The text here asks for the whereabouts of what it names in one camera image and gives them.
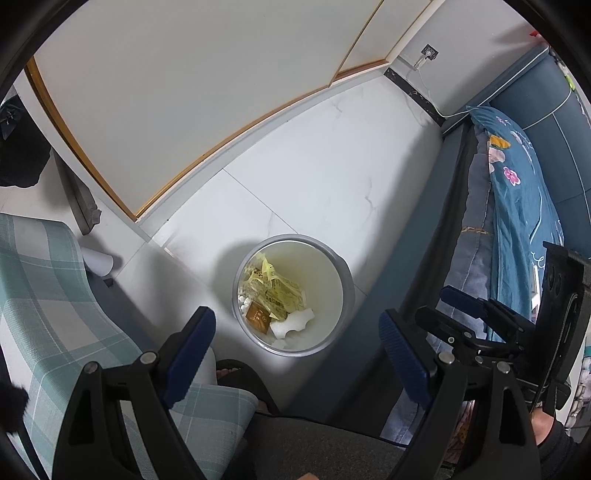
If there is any brown sauce packet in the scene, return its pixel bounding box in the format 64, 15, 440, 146
245, 303, 270, 334

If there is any blue sofa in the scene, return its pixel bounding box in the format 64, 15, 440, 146
287, 47, 590, 444

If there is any white charging cable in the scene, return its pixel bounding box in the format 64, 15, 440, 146
406, 55, 472, 119

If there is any black hanging coat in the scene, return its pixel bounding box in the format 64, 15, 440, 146
0, 95, 51, 188

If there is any blue floral quilt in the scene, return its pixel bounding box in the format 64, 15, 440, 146
457, 104, 567, 342

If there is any yellow plastic snack bag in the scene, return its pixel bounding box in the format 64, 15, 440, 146
242, 253, 283, 303

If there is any wall power socket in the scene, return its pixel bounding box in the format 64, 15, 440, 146
421, 44, 439, 61

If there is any person's right hand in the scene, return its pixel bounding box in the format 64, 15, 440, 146
531, 408, 564, 447

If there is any checked teal tablecloth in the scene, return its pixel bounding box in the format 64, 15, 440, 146
1, 214, 256, 479

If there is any yellow printed clear bag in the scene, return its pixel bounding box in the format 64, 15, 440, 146
255, 279, 305, 321

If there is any white round trash bin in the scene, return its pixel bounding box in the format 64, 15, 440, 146
231, 234, 356, 357

